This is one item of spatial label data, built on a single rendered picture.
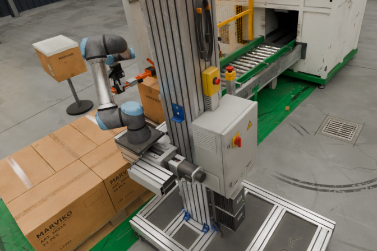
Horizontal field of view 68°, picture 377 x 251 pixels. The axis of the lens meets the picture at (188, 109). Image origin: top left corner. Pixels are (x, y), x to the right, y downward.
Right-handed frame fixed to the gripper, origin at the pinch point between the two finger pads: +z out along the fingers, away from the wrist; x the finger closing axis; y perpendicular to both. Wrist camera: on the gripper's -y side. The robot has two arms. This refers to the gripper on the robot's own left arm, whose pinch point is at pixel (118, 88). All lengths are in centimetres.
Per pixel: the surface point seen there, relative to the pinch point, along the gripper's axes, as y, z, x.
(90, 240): -71, 105, -15
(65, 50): 31, 11, 168
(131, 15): 92, -22, 98
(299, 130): 159, 108, -83
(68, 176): -60, 53, 8
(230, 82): 77, 16, -52
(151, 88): 29.9, 14.1, -1.5
